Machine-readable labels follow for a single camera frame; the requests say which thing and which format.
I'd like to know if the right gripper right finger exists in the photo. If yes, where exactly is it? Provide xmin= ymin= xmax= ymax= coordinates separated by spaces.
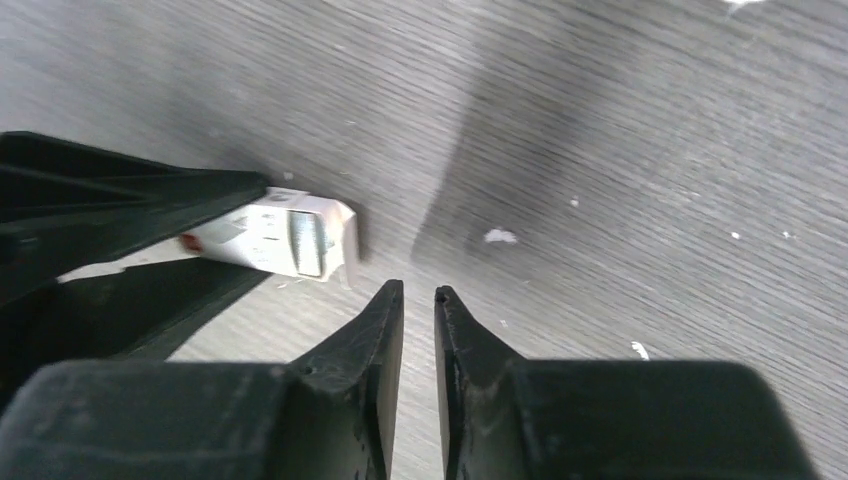
xmin=434 ymin=286 xmax=817 ymax=479

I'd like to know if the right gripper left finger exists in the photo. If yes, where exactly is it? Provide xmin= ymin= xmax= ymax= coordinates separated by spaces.
xmin=1 ymin=280 xmax=404 ymax=479

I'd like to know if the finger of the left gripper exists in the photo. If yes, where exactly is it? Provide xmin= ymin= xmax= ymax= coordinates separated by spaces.
xmin=1 ymin=131 xmax=269 ymax=304
xmin=1 ymin=258 xmax=269 ymax=406

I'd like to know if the white staple box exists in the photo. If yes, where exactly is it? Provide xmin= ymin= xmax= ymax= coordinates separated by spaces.
xmin=71 ymin=187 xmax=359 ymax=290

